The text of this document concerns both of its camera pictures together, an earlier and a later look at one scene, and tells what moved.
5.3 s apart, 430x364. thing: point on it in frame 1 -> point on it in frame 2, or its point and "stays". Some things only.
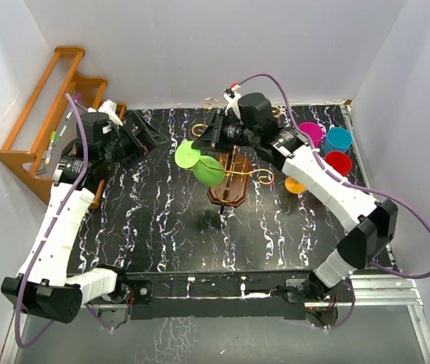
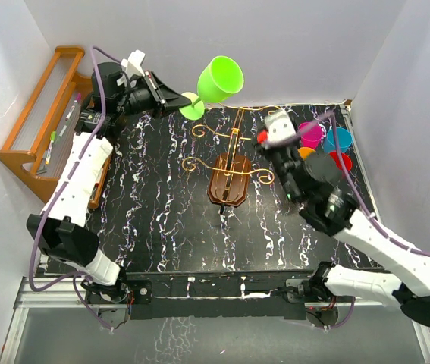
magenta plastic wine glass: [315, 131] stays
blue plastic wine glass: [337, 139] stays
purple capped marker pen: [78, 97] stays
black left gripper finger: [142, 133] -> [168, 97]
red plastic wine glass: [340, 161] stays
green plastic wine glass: [208, 171] -> [218, 80]
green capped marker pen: [52, 138] stays
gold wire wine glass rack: [233, 185] stays
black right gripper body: [235, 134] -> [283, 161]
